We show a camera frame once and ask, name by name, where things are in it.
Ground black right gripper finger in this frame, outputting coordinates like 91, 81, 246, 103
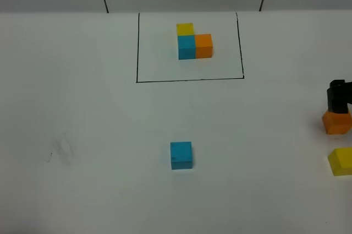
327, 79, 351, 114

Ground orange template block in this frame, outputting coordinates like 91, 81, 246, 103
195, 34, 213, 59

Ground blue template block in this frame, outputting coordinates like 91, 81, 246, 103
178, 35, 196, 60

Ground yellow template block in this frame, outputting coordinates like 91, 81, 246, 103
177, 23, 194, 36

